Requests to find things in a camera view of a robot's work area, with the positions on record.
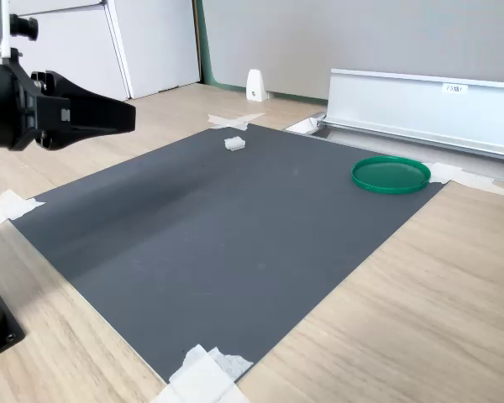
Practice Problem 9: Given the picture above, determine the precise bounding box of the round green lid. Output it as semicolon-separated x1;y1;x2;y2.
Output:
350;155;433;196

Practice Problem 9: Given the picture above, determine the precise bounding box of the green partition edge strip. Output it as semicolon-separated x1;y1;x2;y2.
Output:
194;0;329;106

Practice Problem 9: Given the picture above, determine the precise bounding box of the small white bracket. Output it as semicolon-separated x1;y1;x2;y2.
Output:
245;69;270;102

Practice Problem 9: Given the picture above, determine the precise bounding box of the dark grey mat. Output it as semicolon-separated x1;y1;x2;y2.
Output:
8;122;454;384

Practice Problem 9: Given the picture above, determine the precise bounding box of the white camera box, black lens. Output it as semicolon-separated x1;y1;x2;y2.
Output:
0;0;39;60

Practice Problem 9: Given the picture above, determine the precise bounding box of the white tape piece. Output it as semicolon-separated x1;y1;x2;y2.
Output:
150;343;255;403
207;112;267;132
419;161;504;197
0;189;46;231

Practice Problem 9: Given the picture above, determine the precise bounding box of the small white plastic terminal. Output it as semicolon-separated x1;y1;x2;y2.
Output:
223;135;248;153

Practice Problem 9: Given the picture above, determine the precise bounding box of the white partition panel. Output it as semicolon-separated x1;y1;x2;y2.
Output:
0;0;202;102

